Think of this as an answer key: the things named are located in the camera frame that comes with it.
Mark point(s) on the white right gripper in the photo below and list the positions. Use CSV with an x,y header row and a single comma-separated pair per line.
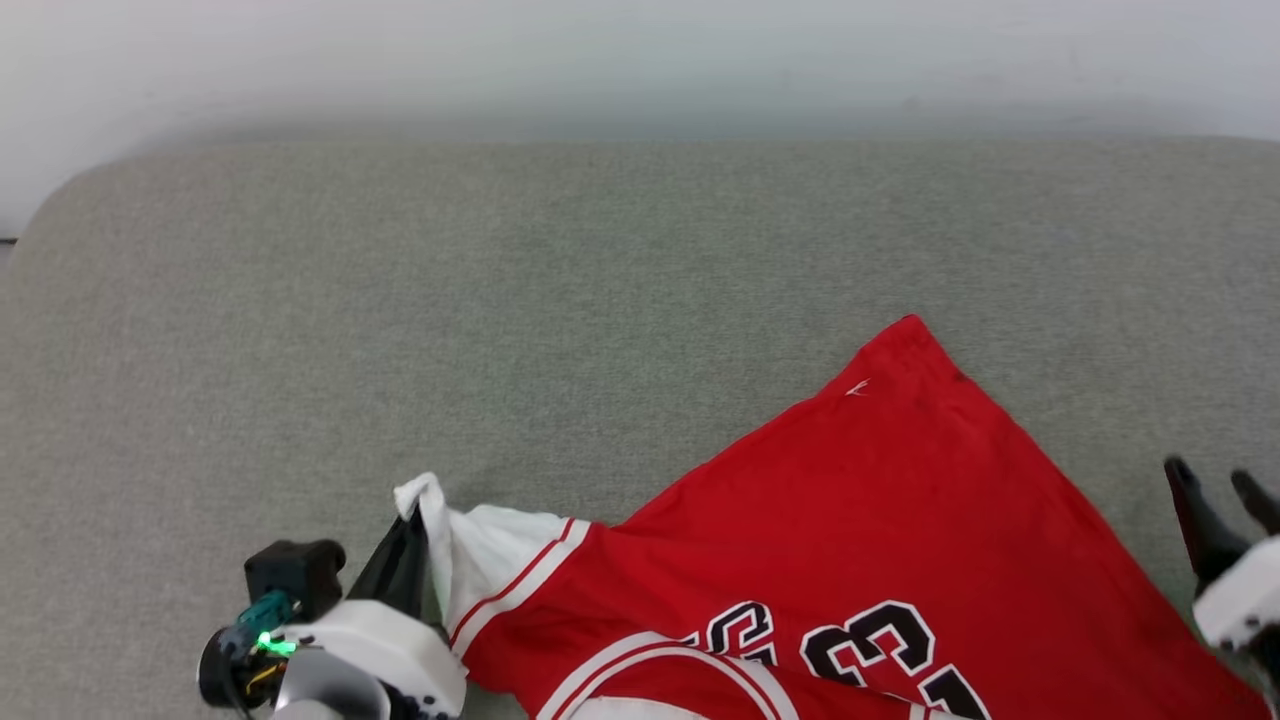
x,y
1245,595

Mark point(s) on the red basketball jersey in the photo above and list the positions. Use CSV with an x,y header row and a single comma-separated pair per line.
x,y
880,510

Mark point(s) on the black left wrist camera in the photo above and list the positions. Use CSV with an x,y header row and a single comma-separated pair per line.
x,y
295,572

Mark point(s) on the grey fabric sofa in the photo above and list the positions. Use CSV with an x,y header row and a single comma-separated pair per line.
x,y
500,320

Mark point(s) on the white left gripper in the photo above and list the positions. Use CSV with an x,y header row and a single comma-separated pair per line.
x,y
400,645

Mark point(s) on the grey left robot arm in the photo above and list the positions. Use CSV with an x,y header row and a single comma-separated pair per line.
x,y
325,692

